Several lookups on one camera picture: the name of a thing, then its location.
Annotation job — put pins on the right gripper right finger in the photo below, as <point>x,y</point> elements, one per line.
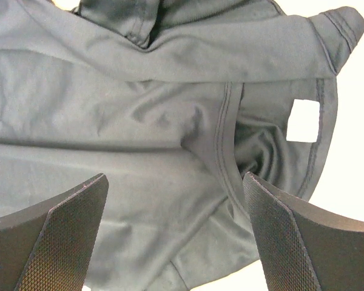
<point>301,246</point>

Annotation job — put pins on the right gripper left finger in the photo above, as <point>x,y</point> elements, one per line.
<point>48,246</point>

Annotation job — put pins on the black t shirt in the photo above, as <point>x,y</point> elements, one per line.
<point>174,101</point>

